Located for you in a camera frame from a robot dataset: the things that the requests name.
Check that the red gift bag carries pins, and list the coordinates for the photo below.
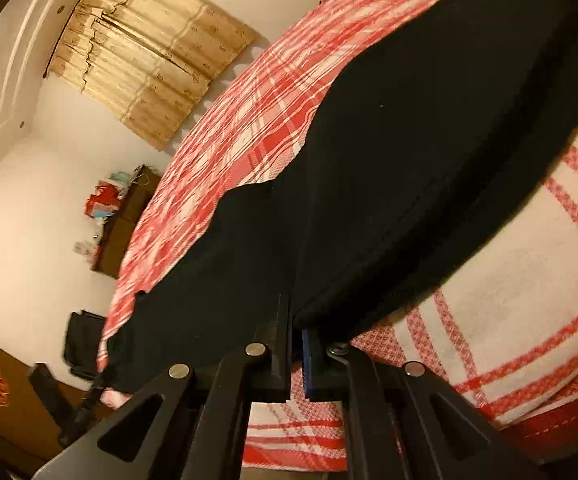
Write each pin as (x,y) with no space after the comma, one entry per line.
(101,200)

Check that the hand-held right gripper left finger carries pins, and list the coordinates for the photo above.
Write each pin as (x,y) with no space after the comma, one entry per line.
(278,360)

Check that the black pants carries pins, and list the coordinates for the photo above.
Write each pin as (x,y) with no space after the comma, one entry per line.
(369,160)

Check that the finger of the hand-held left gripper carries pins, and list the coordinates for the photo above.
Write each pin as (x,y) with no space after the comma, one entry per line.
(86,410)

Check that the brown wooden door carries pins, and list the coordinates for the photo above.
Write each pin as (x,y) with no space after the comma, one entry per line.
(4,425)

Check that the red plaid bed sheet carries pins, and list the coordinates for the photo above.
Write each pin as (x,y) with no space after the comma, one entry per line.
(249,110)

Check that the black folding chair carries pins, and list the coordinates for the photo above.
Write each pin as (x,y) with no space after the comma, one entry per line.
(84,342)

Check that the white card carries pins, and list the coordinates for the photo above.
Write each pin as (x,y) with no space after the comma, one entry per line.
(81,249)

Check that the wooden dresser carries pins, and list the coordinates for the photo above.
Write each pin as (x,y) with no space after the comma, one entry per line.
(119,230)

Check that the beige patterned curtain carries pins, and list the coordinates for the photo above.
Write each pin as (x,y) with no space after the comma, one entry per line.
(139,50)

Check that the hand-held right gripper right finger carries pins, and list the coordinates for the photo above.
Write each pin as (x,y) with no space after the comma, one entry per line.
(308,365)

